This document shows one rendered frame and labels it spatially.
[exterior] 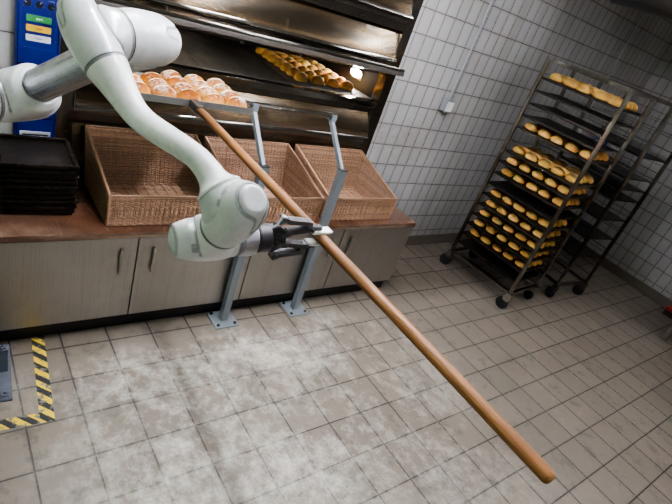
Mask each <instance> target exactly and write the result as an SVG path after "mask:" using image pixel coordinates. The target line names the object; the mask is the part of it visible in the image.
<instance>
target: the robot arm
mask: <svg viewBox="0 0 672 504"><path fill-rule="evenodd" d="M56 17H57V22H58V26H59V29H60V32H61V35H62V37H63V39H64V41H65V43H66V45H67V47H68V49H69V50H68V51H66V52H64V53H62V54H60V55H58V56H56V57H54V58H52V59H50V60H48V61H46V62H44V63H42V64H40V65H36V64H33V63H22V64H19V65H15V66H11V67H7V68H1V69H0V122H1V123H10V122H26V121H34V120H40V119H44V118H47V117H49V116H51V115H52V114H54V113H55V112H56V111H57V110H58V108H59V107H60V105H61V101H62V95H65V94H67V93H69V92H72V91H74V90H76V89H79V88H81V87H83V86H86V85H88V84H91V83H93V84H94V85H95V86H96V87H97V88H98V89H99V90H100V92H101V93H102V94H103V95H104V96H105V98H106V99H107V100H108V101H109V102H110V104H111V105H112V106H113V107H114V109H115V110H116V111H117V112H118V114H119V115H120V116H121V117H122V118H123V119H124V121H125V122H126V123H127V124H128V125H129V126H130V127H131V128H132V129H133V130H134V131H136V132H137V133H138V134H139V135H141V136H142V137H144V138H145V139H147V140H148V141H150V142H151V143H153V144H155V145H156V146H158V147H159V148H161V149H163V150H164V151H166V152H167V153H169V154H171V155H172V156H174V157H175V158H177V159H179V160H180V161H182V162H183V163H184V164H186V165H187V166H188V167H189V168H190V169H191V171H192V172H193V173H194V175H195V176H196V178H197V180H198V183H199V186H200V192H199V196H198V198H197V200H198V202H199V206H200V210H201V214H199V215H196V216H194V218H186V219H183V220H180V221H178V222H175V223H173V224H172V225H171V226H170V228H169V232H168V246H169V249H170V251H171V253H172V255H173V256H174V257H176V258H179V259H182V260H187V261H194V262H208V261H218V260H224V259H226V258H229V257H239V256H253V255H255V254H256V253H262V252H269V253H268V256H269V257H270V258H271V259H272V260H276V259H278V258H282V257H289V256H296V255H302V254H303V253H304V250H305V249H307V248H315V247H316V246H321V245H320V244H319V243H318V242H317V241H316V240H315V238H304V241H305V242H304V241H303V240H302V239H301V240H302V241H301V240H293V239H286V238H287V237H291V236H292V235H298V234H304V233H311V234H312V235H321V234H333V231H332V230H331V229H330V228H329V227H322V226H321V225H314V223H313V222H312V221H311V220H310V219H309V218H302V217H293V216H287V215H285V214H283V213H282V214H280V219H279V221H278V222H274V223H272V224H268V223H263V222H264V220H265V218H266V216H267V213H268V209H269V201H268V197H267V195H266V193H265V191H264V190H263V189H262V188H261V187H260V186H259V185H258V184H256V183H254V182H251V181H247V180H242V179H241V178H240V177H239V176H236V175H232V174H229V173H228V172H226V171H225V170H224V169H223V167H222V166H221V165H220V164H219V163H218V161H217V160H216V159H215V158H214V157H213V156H212V155H211V154H210V152H209V151H207V150H206V149H205V148H204V147H203V146H202V145H200V144H199V143H198V142H196V141H195V140H193V139H192V138H190V137H189V136H187V135H186V134H184V133H183V132H181V131H180V130H178V129H177V128H175V127H174V126H172V125H171V124H169V123H168V122H166V121H165V120H163V119H162V118H160V117H159V116H158V115H156V114H155V113H154V112H153V111H152V110H151V109H150V108H149V107H148V106H147V105H146V103H145V102H144V100H143V98H142V96H141V94H140V92H139V90H138V87H137V85H136V82H135V79H134V77H133V74H132V73H134V72H139V71H144V70H149V69H155V68H157V67H162V66H166V65H168V64H170V63H171V62H173V61H174V60H175V59H176V58H177V57H178V56H179V54H180V50H181V46H182V41H181V36H180V33H179V31H178V30H177V28H176V27H175V25H174V24H173V23H172V22H171V21H169V20H168V19H167V18H165V17H164V16H162V15H160V14H158V13H155V12H151V11H147V10H142V9H136V8H126V7H124V8H114V7H109V6H105V5H101V4H99V5H97V4H96V3H95V1H94V0H58V1H57V10H56ZM283 224H284V225H287V224H289V225H297V226H290V227H287V226H283V227H282V226H281V225H283ZM280 247H281V249H278V248H280ZM287 247H289V248H287Z"/></svg>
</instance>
